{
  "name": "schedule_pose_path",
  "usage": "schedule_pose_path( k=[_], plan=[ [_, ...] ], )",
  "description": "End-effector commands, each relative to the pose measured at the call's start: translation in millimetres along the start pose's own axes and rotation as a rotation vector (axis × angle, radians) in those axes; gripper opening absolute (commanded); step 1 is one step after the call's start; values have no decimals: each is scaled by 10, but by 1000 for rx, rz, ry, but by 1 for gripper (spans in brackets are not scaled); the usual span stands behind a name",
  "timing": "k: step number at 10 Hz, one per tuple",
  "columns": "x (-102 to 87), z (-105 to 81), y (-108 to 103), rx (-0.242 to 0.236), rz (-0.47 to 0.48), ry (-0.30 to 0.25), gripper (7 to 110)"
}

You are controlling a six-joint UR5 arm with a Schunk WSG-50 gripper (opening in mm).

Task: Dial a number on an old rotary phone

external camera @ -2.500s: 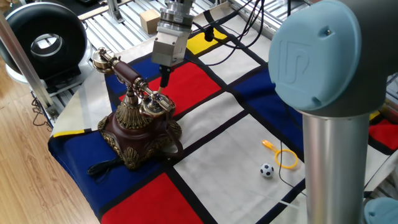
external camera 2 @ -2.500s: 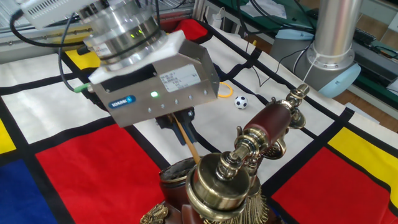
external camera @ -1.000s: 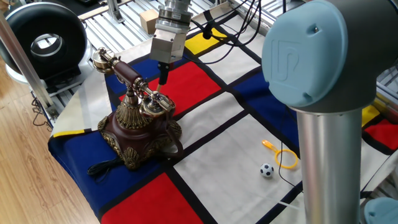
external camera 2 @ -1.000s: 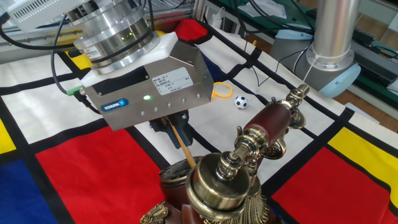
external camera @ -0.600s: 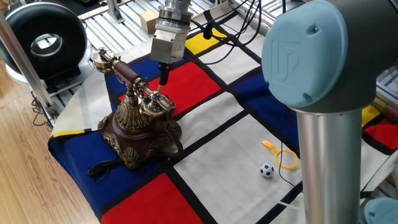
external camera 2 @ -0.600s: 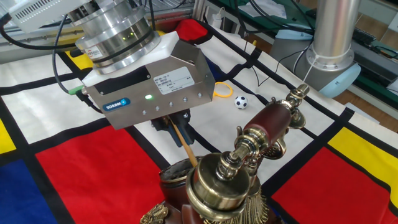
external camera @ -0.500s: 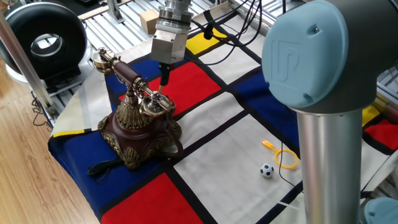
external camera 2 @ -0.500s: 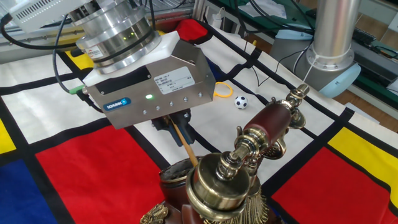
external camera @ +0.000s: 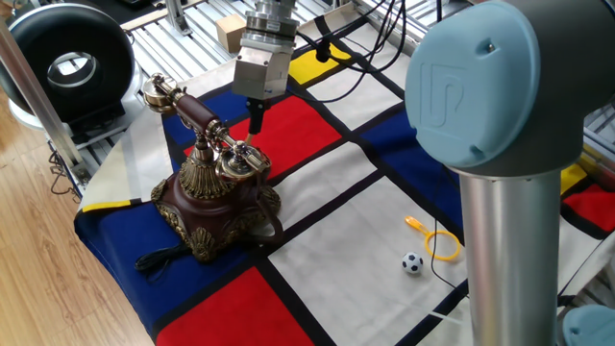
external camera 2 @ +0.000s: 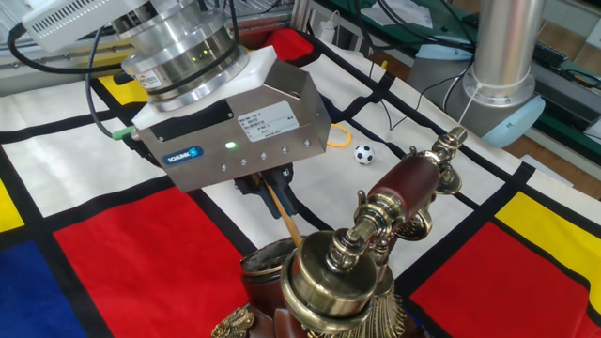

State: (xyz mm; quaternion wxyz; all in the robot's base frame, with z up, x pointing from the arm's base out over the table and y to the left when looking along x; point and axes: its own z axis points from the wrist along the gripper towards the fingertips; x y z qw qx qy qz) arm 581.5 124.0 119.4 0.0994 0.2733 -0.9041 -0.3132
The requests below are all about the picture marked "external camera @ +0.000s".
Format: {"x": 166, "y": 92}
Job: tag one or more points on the silver Schunk gripper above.
{"x": 259, "y": 74}

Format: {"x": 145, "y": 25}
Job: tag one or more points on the thin wooden stick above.
{"x": 249, "y": 138}

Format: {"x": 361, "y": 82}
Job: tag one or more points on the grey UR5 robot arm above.
{"x": 495, "y": 86}

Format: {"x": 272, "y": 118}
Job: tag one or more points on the brown brass phone handset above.
{"x": 197, "y": 109}

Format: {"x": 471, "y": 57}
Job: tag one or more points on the white gripper adapter plate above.
{"x": 266, "y": 44}

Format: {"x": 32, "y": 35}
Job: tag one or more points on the wooden cube block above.
{"x": 228, "y": 31}

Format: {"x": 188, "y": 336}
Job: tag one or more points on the silver force torque sensor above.
{"x": 271, "y": 21}

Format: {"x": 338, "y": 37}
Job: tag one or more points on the colour block patterned tablecloth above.
{"x": 336, "y": 226}

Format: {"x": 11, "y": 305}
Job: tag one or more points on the small toy soccer ball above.
{"x": 412, "y": 263}

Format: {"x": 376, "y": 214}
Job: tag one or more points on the black round fan white base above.
{"x": 29, "y": 48}

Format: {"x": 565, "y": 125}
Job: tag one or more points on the aluminium frame post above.
{"x": 43, "y": 110}

